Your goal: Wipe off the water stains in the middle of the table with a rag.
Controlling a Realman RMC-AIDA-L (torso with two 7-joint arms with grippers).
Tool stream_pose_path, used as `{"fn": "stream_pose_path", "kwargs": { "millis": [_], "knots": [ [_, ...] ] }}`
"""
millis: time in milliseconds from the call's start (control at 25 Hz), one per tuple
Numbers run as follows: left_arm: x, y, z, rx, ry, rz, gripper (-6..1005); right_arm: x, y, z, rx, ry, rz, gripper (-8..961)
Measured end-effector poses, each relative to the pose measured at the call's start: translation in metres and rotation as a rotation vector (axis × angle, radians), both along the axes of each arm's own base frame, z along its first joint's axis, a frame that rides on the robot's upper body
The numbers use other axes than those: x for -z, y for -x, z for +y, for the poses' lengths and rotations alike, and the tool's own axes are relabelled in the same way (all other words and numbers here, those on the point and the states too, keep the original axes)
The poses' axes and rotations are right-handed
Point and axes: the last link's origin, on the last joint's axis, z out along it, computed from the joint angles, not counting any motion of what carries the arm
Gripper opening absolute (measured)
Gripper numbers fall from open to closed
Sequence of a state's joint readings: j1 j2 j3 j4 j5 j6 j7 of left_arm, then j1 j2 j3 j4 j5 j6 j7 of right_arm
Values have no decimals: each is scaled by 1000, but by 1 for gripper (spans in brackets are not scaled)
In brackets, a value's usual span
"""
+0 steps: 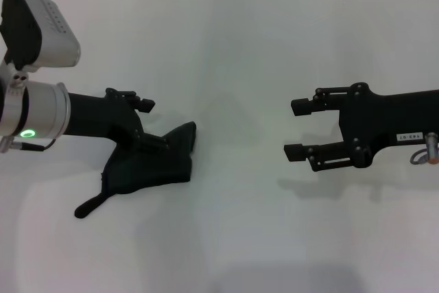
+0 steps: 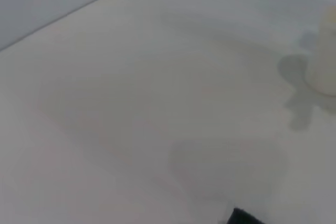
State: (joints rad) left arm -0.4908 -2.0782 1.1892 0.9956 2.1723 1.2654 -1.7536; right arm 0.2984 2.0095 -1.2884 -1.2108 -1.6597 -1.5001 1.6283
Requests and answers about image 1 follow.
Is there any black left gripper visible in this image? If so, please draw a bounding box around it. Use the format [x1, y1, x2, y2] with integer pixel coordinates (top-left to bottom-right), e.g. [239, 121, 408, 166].
[63, 87, 169, 153]

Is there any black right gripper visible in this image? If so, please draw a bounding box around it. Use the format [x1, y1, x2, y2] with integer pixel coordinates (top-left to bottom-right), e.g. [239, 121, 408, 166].
[283, 82, 439, 174]

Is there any dark blue rag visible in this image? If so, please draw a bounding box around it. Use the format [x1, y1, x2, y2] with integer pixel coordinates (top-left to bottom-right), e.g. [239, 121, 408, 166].
[74, 121, 198, 220]

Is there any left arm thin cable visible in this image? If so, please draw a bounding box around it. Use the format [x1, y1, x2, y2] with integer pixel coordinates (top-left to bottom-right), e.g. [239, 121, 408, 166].
[0, 136, 58, 154]

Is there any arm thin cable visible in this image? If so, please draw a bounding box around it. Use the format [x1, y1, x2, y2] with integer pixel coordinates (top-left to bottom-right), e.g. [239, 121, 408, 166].
[0, 136, 58, 154]
[410, 132, 439, 167]

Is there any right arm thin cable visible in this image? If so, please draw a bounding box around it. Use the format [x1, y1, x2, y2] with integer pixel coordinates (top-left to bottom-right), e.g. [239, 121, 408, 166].
[410, 132, 439, 167]

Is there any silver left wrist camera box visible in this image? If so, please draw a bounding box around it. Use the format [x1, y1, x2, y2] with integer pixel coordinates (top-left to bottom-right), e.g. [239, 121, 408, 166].
[0, 0, 82, 75]

